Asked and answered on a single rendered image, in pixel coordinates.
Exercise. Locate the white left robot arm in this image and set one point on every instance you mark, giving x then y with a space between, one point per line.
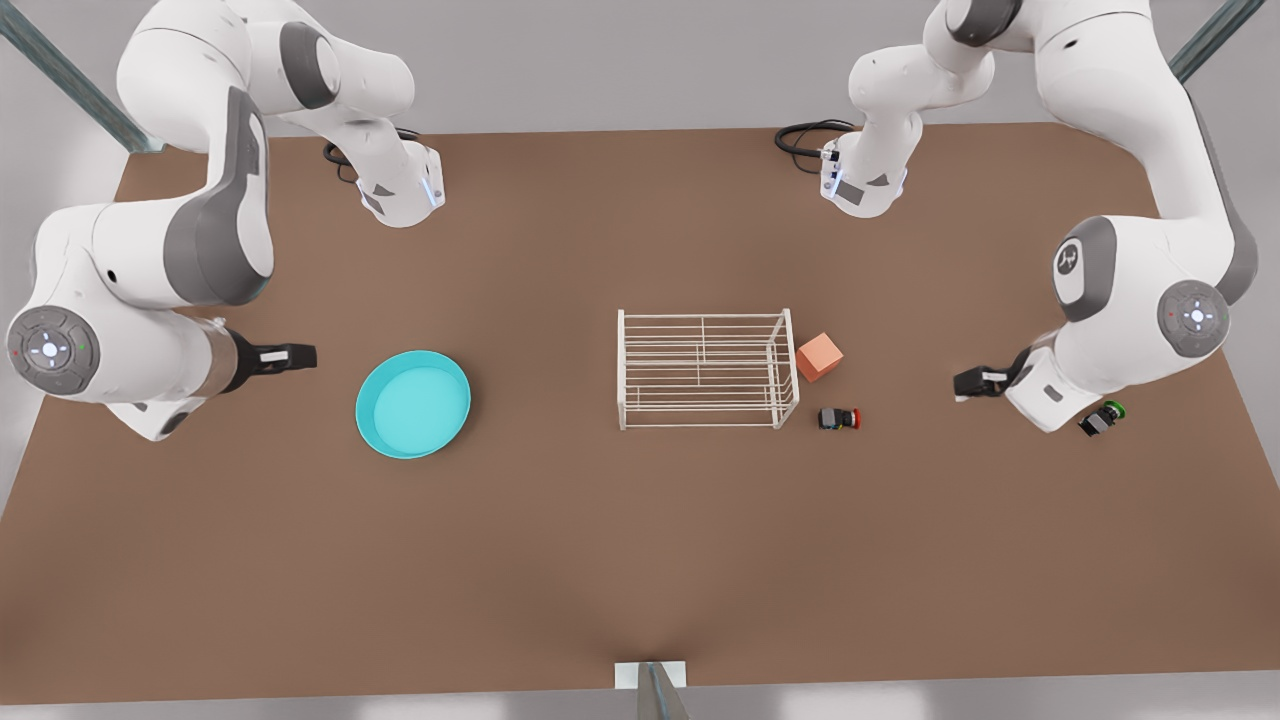
1130 150

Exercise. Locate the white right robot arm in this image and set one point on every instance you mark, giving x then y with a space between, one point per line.
200 230

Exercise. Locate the silver frame post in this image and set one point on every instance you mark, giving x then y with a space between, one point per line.
70 75
655 690
1212 37

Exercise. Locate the green button switch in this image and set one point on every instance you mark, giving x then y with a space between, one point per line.
1102 417

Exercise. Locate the red button switch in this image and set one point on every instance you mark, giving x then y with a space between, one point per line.
838 418

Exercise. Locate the orange cube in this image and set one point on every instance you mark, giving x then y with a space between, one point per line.
819 357

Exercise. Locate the turquoise plate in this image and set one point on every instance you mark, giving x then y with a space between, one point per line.
413 404

